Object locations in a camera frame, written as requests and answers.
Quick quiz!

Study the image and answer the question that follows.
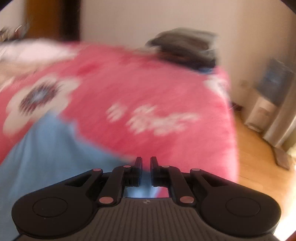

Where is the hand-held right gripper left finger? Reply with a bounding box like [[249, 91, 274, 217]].
[[65, 157, 143, 207]]

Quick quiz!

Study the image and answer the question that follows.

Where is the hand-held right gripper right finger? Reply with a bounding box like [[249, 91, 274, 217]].
[[150, 157, 229, 207]]

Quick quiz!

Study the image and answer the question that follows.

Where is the light blue printed t-shirt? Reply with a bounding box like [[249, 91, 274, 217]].
[[0, 113, 167, 241]]

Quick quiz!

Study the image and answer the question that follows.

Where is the pink floral blanket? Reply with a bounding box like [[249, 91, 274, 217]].
[[0, 43, 238, 183]]

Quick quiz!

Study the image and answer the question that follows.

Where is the dark grey folded garment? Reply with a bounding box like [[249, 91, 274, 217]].
[[159, 44, 218, 67]]

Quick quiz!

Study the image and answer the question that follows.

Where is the pale cardboard box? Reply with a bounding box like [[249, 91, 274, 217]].
[[245, 96, 278, 132]]

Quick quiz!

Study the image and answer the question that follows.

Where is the beige curtain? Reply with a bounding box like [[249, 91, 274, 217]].
[[262, 70, 296, 149]]

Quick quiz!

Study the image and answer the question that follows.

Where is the blue plastic bag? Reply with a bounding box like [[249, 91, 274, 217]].
[[257, 58, 294, 105]]

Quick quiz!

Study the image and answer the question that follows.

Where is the white shirt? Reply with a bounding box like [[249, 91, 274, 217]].
[[0, 38, 77, 62]]

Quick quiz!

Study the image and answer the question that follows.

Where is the wooden door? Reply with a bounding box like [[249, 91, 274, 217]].
[[23, 0, 65, 42]]

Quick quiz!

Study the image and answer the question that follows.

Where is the cluster of jars and bottles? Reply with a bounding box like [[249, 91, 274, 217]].
[[0, 23, 28, 42]]

